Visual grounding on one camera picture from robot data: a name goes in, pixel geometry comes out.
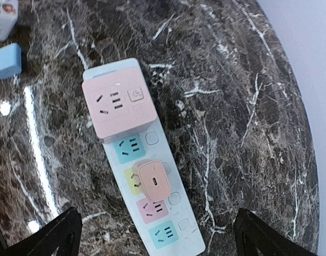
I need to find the pink usb charger plug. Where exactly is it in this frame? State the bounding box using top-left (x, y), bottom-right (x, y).
top-left (133, 159), bottom-right (172, 202)

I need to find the pink cube socket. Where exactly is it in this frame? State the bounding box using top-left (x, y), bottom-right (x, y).
top-left (82, 67), bottom-right (158, 139)

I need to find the blue usb charger plug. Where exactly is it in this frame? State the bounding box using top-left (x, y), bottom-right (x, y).
top-left (0, 43), bottom-right (22, 79)

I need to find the white cube socket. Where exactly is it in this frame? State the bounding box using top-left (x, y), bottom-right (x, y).
top-left (0, 0), bottom-right (19, 42)

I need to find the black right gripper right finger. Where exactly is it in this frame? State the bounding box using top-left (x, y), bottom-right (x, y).
top-left (234, 208), bottom-right (314, 255)

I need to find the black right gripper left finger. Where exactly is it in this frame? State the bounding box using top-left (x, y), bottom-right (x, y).
top-left (0, 207), bottom-right (82, 255)

